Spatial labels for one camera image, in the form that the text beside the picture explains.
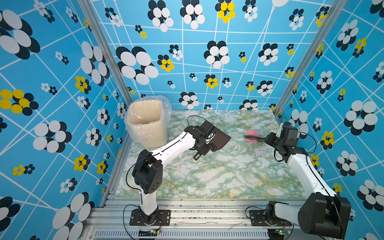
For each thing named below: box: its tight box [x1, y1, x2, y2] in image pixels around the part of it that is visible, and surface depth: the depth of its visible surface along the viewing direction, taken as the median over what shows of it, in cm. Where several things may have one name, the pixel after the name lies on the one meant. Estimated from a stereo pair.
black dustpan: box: [209, 127, 232, 152], surface depth 91 cm
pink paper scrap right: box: [245, 129, 259, 137], surface depth 107 cm
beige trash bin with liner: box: [124, 95, 172, 148], surface depth 90 cm
